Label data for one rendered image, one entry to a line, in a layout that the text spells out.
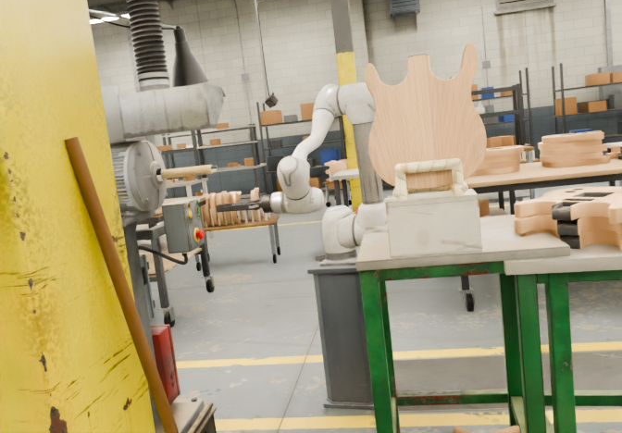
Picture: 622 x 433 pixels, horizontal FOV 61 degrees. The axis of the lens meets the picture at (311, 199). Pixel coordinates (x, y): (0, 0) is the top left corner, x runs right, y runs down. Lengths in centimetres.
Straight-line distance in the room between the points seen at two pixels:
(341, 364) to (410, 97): 147
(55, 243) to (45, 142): 15
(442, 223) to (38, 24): 117
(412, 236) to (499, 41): 1164
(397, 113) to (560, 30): 1189
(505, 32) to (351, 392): 1122
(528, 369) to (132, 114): 148
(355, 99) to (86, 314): 170
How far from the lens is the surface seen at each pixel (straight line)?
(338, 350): 266
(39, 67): 92
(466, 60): 166
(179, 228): 219
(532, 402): 186
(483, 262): 167
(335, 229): 252
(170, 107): 179
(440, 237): 164
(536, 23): 1336
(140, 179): 190
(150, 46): 186
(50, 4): 99
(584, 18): 1363
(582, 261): 169
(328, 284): 255
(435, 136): 165
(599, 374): 311
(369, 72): 166
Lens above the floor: 132
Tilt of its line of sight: 7 degrees down
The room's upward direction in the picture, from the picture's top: 7 degrees counter-clockwise
